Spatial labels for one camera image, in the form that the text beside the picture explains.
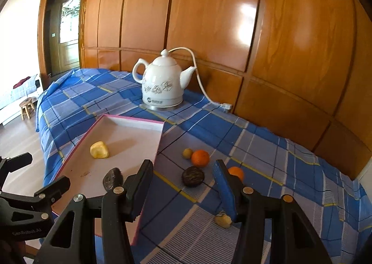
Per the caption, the dark wrinkled fruit piece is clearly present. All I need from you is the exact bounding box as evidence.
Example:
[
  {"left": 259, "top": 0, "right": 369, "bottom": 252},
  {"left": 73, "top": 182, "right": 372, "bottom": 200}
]
[{"left": 102, "top": 167, "right": 124, "bottom": 192}]

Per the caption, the yellow peeled fruit piece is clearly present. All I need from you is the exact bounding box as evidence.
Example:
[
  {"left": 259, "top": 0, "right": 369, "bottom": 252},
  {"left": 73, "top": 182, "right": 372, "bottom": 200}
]
[{"left": 90, "top": 141, "right": 109, "bottom": 159}]

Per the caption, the cream cut fruit chunk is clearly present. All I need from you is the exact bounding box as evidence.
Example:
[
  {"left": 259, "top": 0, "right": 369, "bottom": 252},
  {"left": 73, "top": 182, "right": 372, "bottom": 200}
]
[{"left": 214, "top": 211, "right": 233, "bottom": 229}]

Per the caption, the dark brown round fruit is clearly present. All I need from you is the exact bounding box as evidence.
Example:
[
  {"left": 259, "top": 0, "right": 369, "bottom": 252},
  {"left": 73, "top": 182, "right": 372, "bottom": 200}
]
[{"left": 182, "top": 166, "right": 205, "bottom": 188}]

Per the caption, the small tan round fruit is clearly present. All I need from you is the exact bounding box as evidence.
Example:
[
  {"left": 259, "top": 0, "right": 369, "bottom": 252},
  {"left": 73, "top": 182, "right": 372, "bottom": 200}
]
[{"left": 182, "top": 148, "right": 194, "bottom": 160}]

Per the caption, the orange tangerine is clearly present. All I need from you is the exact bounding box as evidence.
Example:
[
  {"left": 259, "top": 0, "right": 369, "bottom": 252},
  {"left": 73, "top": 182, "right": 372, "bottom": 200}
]
[
  {"left": 191, "top": 150, "right": 210, "bottom": 168},
  {"left": 228, "top": 166, "right": 244, "bottom": 182}
]

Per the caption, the small wooden stool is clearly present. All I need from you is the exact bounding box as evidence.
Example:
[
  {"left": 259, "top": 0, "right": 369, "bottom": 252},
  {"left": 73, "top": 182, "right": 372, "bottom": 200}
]
[{"left": 20, "top": 97, "right": 37, "bottom": 120}]

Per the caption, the blue plaid tablecloth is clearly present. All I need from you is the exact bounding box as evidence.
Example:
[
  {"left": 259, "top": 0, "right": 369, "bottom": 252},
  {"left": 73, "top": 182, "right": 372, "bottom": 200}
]
[{"left": 36, "top": 69, "right": 371, "bottom": 263}]

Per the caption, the pink-rimmed white tray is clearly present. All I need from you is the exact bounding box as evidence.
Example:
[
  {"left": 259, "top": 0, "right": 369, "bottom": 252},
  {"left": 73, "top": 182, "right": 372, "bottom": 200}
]
[{"left": 50, "top": 114, "right": 165, "bottom": 247}]

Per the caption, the white sofa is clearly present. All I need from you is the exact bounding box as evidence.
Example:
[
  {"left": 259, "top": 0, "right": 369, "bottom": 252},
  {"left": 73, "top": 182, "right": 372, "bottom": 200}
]
[{"left": 0, "top": 74, "right": 43, "bottom": 125}]

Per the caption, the white ceramic electric kettle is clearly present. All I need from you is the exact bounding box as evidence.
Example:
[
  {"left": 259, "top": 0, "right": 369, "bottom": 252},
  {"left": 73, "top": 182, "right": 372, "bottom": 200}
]
[{"left": 132, "top": 49, "right": 197, "bottom": 109}]

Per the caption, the wooden door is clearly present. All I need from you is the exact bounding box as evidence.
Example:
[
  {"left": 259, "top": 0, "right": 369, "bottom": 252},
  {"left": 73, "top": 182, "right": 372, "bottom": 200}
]
[{"left": 43, "top": 0, "right": 81, "bottom": 78}]

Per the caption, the white kettle power cord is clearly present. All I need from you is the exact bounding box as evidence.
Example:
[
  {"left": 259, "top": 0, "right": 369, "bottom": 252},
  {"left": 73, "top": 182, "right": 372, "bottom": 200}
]
[{"left": 168, "top": 46, "right": 233, "bottom": 113}]

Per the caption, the wooden wall cabinet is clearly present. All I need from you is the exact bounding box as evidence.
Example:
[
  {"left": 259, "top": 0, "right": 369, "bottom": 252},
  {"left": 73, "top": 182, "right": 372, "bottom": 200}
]
[{"left": 81, "top": 0, "right": 371, "bottom": 179}]

